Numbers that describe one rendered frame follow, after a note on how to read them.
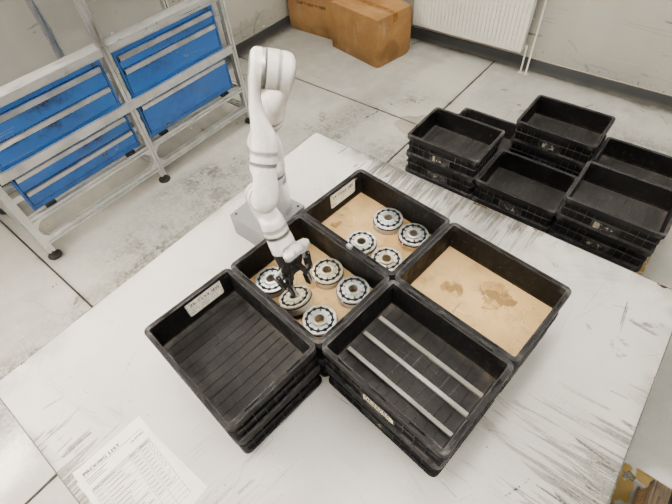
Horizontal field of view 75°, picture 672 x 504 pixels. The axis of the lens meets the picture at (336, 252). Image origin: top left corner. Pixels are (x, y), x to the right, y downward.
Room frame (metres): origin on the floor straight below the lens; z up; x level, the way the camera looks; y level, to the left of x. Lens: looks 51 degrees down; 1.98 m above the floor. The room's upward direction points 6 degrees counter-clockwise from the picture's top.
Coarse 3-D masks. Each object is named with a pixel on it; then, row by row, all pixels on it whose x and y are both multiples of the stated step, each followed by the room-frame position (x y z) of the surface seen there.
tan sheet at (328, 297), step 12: (312, 252) 0.95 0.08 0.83; (276, 264) 0.91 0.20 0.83; (300, 276) 0.85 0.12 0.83; (348, 276) 0.83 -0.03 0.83; (312, 288) 0.80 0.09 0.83; (336, 288) 0.79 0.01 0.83; (276, 300) 0.77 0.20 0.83; (324, 300) 0.75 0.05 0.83; (336, 300) 0.75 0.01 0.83; (336, 312) 0.70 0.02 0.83
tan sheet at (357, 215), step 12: (348, 204) 1.16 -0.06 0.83; (360, 204) 1.15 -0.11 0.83; (372, 204) 1.14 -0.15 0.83; (336, 216) 1.10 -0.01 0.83; (348, 216) 1.10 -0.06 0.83; (360, 216) 1.09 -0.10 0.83; (372, 216) 1.08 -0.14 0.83; (336, 228) 1.04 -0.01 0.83; (348, 228) 1.04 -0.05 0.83; (360, 228) 1.03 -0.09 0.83; (372, 228) 1.03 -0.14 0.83; (384, 240) 0.97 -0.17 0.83; (396, 240) 0.96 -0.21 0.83; (408, 252) 0.90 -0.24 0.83
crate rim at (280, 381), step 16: (224, 272) 0.82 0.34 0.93; (176, 304) 0.72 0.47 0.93; (160, 320) 0.67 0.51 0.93; (288, 320) 0.63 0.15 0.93; (304, 336) 0.58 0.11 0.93; (160, 352) 0.57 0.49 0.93; (176, 368) 0.52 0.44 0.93; (288, 368) 0.49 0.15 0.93; (192, 384) 0.47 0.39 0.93; (272, 384) 0.45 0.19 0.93; (208, 400) 0.43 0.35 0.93; (240, 416) 0.38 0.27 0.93
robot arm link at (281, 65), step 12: (276, 60) 0.98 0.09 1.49; (288, 60) 0.98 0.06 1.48; (276, 72) 0.96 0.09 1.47; (288, 72) 0.97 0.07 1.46; (276, 84) 0.96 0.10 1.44; (288, 84) 0.96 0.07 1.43; (264, 96) 1.07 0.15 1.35; (276, 96) 1.02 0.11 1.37; (288, 96) 1.01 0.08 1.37; (264, 108) 1.04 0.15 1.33; (276, 108) 1.02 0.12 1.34; (276, 120) 1.04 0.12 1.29
